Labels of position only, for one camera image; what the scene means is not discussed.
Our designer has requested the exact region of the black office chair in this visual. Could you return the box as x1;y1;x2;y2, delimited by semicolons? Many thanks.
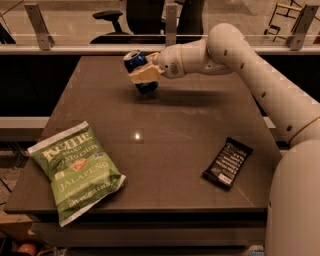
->
91;0;205;44

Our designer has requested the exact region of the black snack bar wrapper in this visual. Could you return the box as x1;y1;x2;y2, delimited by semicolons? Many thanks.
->
202;137;253;190

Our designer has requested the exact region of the middle metal rail bracket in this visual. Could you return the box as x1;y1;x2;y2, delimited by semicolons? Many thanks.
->
165;3;177;46

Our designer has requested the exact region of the left metal rail bracket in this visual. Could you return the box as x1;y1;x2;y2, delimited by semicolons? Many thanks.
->
24;3;55;50

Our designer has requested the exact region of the green jalapeno chips bag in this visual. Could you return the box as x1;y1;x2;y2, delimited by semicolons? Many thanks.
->
28;121;126;227

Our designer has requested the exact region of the right metal rail bracket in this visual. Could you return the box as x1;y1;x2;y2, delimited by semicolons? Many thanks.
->
286;5;319;51

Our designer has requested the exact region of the orange object under table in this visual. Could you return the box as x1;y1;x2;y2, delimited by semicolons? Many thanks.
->
17;242;37;256

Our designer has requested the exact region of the metal rail bracket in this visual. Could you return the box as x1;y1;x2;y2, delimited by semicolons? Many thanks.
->
165;3;177;46
24;3;55;50
286;5;319;51

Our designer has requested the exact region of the blue pepsi can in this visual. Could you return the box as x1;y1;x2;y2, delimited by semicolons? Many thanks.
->
123;50;158;95

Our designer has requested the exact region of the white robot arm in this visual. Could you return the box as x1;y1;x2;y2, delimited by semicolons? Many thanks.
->
129;23;320;256

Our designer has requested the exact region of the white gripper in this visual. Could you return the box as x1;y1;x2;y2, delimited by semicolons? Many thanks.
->
128;44;184;84

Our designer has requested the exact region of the yellow black cart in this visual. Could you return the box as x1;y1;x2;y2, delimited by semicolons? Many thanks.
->
263;0;306;42

